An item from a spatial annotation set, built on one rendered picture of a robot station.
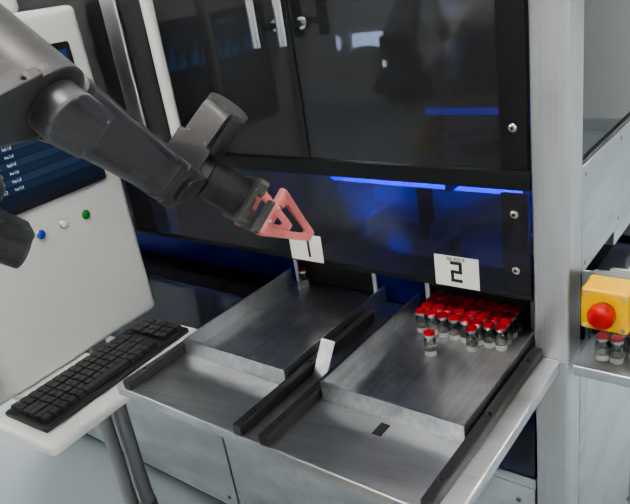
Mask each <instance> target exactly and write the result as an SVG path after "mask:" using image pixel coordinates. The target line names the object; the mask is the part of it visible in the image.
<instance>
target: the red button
mask: <svg viewBox="0 0 630 504"><path fill-rule="evenodd" d="M587 320H588V322H589V324H590V325H591V326H592V327H593V328H595V329H598V330H607V329H609V328H611V327H612V325H613V324H614V322H615V320H616V313H615V311H614V310H613V308H612V307H610V306H609V305H607V304H604V303H596V304H594V305H592V306H591V307H590V309H589V310H588V312H587Z"/></svg>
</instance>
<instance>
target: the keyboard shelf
mask: <svg viewBox="0 0 630 504"><path fill-rule="evenodd" d="M181 326H182V325H181ZM182 327H186V326H182ZM186 328H188V330H189V332H188V333H187V334H185V335H184V336H183V337H181V338H180V339H178V340H177V341H176V342H174V343H173V344H171V345H170V346H169V347H167V348H166V349H164V350H163V351H162V352H160V353H159V354H157V355H156V356H155V357H153V358H152V359H150V360H149V361H148V362H146V363H145V364H143V365H142V366H141V367H139V368H138V369H136V370H135V371H134V372H132V373H131V374H130V375H132V374H133V373H135V372H136V371H138V370H139V369H141V368H142V367H144V366H145V365H147V364H148V363H150V362H151V361H153V360H154V359H156V358H157V357H159V356H160V355H162V354H163V353H165V352H166V351H168V350H169V349H171V348H172V347H174V346H175V345H177V344H178V343H180V342H181V341H183V339H184V338H185V337H187V336H188V335H190V334H191V333H193V332H194V331H196V330H197V329H195V328H191V327H186ZM86 356H89V354H88V353H85V352H84V353H82V354H81V355H79V356H78V357H76V358H75V359H73V360H71V361H70V362H68V363H67V364H65V365H64V366H62V367H61V368H59V369H57V370H56V371H54V372H53V373H51V374H50V375H48V376H47V377H45V378H43V379H42V380H40V381H39V382H37V383H36V384H34V385H32V386H31V387H29V388H28V389H26V390H25V391H23V392H22V393H20V394H18V395H17V396H15V397H14V398H13V399H15V400H17V401H19V400H20V399H21V398H23V397H25V396H28V394H29V393H31V392H32V391H34V390H36V389H37V388H38V387H40V386H41V385H44V384H45V383H46V382H48V381H49V380H52V378H54V377H55V376H57V375H60V373H61V372H63V371H65V370H67V369H68V368H69V367H71V366H72V365H75V363H77V362H78V361H80V360H82V359H83V358H85V357H86ZM130 375H128V376H127V377H129V376H130ZM127 377H125V378H124V379H126V378H127ZM124 379H123V380H124ZM123 380H121V381H120V382H118V383H117V384H116V385H114V386H113V387H111V388H110V389H109V390H107V391H106V392H104V393H103V394H102V395H100V396H99V397H97V398H96V399H95V400H93V401H92V402H90V403H89V404H88V405H86V406H85V407H83V408H82V409H81V410H79V411H78V412H77V413H75V414H74V415H72V416H71V417H70V418H68V419H67V420H65V421H64V422H63V423H61V424H60V425H58V426H57V427H56V428H54V429H53V430H51V431H50V432H49V433H45V432H42V431H40V430H38V429H35V428H33V427H31V426H28V425H26V424H24V423H21V422H19V421H17V420H14V419H12V418H10V417H7V416H6V415H5V416H4V417H2V418H1V419H0V433H2V434H4V435H6V436H9V437H11V438H13V439H15V440H17V441H19V442H22V443H24V444H26V445H28V446H30V447H33V448H35V449H37V450H39V451H41V452H44V453H46V454H48V455H50V456H55V455H58V454H59V453H61V452H62V451H63V450H65V449H66V448H67V447H69V446H70V445H71V444H73V443H74V442H75V441H77V440H78V439H79V438H81V437H82V436H83V435H85V434H86V433H87V432H88V431H90V430H91V429H92V428H94V427H95V426H96V425H98V424H99V423H100V422H102V421H103V420H104V419H106V418H107V417H108V416H110V415H111V414H112V413H114V412H115V411H116V410H118V409H119V408H120V407H122V406H123V405H124V404H126V403H127V402H128V401H130V400H131V399H130V398H128V397H125V396H123V395H120V394H119V392H118V389H117V385H118V384H120V383H121V382H123Z"/></svg>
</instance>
